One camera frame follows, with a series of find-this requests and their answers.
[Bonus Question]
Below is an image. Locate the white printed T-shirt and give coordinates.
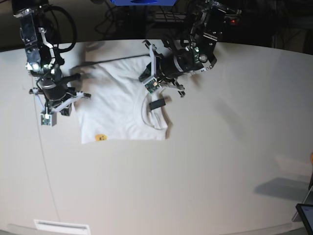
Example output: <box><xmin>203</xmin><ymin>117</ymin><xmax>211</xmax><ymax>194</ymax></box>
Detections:
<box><xmin>71</xmin><ymin>55</ymin><xmax>172</xmax><ymax>144</ymax></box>

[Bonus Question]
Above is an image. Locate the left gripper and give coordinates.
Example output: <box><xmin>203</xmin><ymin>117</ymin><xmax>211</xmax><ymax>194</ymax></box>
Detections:
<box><xmin>138</xmin><ymin>49</ymin><xmax>193</xmax><ymax>82</ymax></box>

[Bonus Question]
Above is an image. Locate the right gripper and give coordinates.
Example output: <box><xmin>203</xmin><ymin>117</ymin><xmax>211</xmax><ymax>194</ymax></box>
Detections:
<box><xmin>36</xmin><ymin>73</ymin><xmax>82</xmax><ymax>117</ymax></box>

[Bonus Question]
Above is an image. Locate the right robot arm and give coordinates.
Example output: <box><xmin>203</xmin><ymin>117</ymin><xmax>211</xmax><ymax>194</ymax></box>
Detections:
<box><xmin>11</xmin><ymin>0</ymin><xmax>83</xmax><ymax>118</ymax></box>

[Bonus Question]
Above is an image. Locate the white paper label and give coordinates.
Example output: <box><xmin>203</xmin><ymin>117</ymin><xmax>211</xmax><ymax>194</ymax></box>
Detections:
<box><xmin>34</xmin><ymin>219</ymin><xmax>91</xmax><ymax>235</ymax></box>

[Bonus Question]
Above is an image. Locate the blue box at top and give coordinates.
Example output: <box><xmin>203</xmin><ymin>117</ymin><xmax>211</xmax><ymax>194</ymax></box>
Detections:
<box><xmin>110</xmin><ymin>0</ymin><xmax>176</xmax><ymax>6</ymax></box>

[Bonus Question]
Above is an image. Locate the dark tablet screen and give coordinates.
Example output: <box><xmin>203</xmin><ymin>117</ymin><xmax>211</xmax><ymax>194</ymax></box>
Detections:
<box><xmin>296</xmin><ymin>204</ymin><xmax>313</xmax><ymax>235</ymax></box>

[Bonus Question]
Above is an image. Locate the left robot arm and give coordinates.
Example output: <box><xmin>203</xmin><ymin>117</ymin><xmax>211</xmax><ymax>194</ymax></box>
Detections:
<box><xmin>139</xmin><ymin>0</ymin><xmax>242</xmax><ymax>82</ymax></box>

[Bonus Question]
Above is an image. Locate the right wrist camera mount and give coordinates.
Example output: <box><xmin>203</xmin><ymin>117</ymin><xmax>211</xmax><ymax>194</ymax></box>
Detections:
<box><xmin>29</xmin><ymin>88</ymin><xmax>91</xmax><ymax>127</ymax></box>

